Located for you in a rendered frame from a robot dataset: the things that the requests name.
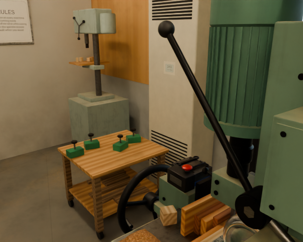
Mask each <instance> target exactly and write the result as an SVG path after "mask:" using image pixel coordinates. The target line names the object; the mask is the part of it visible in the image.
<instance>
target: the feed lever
mask: <svg viewBox="0 0 303 242"><path fill-rule="evenodd" d="M174 32H175V27H174V24H173V23H172V22H171V21H168V20H165V21H162V22H161V23H160V24H159V26H158V33H159V35H160V36H161V37H163V38H167V39H168V41H169V43H170V45H171V47H172V49H173V51H174V53H175V55H176V57H177V59H178V61H179V63H180V65H181V67H182V69H183V71H184V73H185V75H186V77H187V78H188V80H189V82H190V84H191V86H192V88H193V90H194V92H195V94H196V96H197V98H198V100H199V102H200V104H201V106H202V108H203V110H204V112H205V114H206V116H207V118H208V120H209V122H210V124H211V126H212V128H213V129H214V131H215V133H216V135H217V137H218V139H219V141H220V143H221V145H222V147H223V149H224V151H225V153H226V155H227V157H228V159H229V161H230V163H231V165H232V167H233V169H234V171H235V173H236V175H237V177H238V178H239V180H240V182H241V184H242V186H243V188H244V190H245V192H244V193H242V194H241V195H239V196H238V197H237V198H236V201H235V210H236V212H237V215H238V217H239V218H240V220H241V221H242V222H243V223H244V224H245V225H246V226H248V227H250V228H252V229H256V230H258V229H261V228H263V227H264V226H266V225H268V226H269V227H270V228H271V230H272V231H273V232H274V233H275V234H276V235H277V236H278V237H279V238H280V239H281V240H282V242H295V240H294V239H293V238H292V237H291V236H290V235H289V234H288V233H287V231H286V230H285V229H284V228H283V227H282V226H281V225H280V224H279V223H278V222H277V221H276V220H275V219H273V218H271V217H269V216H268V215H266V214H264V213H262V212H261V211H260V204H261V198H262V191H263V186H262V185H258V186H255V187H252V186H251V184H250V182H249V180H248V178H247V176H246V174H245V172H244V170H243V168H242V167H241V165H240V163H239V161H238V159H237V157H236V155H235V153H234V151H233V149H232V147H231V145H230V143H229V141H228V140H227V138H226V136H225V134H224V132H223V130H222V128H221V126H220V124H219V122H218V120H217V118H216V116H215V115H214V113H213V111H212V109H211V107H210V105H209V103H208V101H207V99H206V97H205V95H204V93H203V91H202V90H201V88H200V86H199V84H198V82H197V80H196V78H195V76H194V74H193V72H192V70H191V68H190V66H189V64H188V63H187V61H186V59H185V57H184V55H183V53H182V51H181V49H180V47H179V45H178V43H177V41H176V39H175V38H174V36H173V34H174Z"/></svg>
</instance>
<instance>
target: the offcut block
mask: <svg viewBox="0 0 303 242"><path fill-rule="evenodd" d="M160 220H161V222H162V224H163V226H168V225H173V224H177V211H176V209H175V207H174V206H173V205H170V206H163V207H160Z"/></svg>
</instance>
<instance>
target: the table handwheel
mask: <svg viewBox="0 0 303 242"><path fill-rule="evenodd" d="M169 167H170V166H169V165H166V164H155V165H151V166H149V167H146V168H145V169H143V170H141V171H140V172H139V173H137V174H136V175H135V176H134V177H133V178H132V179H131V180H130V182H129V183H128V184H127V186H126V187H125V189H124V190H123V192H122V194H121V197H120V200H119V203H118V207H117V221H118V224H119V227H120V229H121V230H122V232H123V233H124V234H127V233H129V232H131V231H133V229H131V228H130V227H129V226H128V224H127V222H126V207H129V206H140V205H144V206H145V207H146V208H147V209H148V210H150V211H151V212H152V214H153V218H154V220H155V219H157V218H158V217H157V213H156V212H155V211H154V203H157V202H159V188H158V190H157V191H156V193H154V192H148V193H147V194H145V196H144V197H143V200H140V201H131V202H128V199H129V197H130V195H131V193H132V192H133V190H134V189H135V188H136V186H137V185H138V184H139V183H140V182H141V181H142V180H143V179H144V178H146V177H147V176H149V175H151V174H153V173H156V172H166V173H167V168H169Z"/></svg>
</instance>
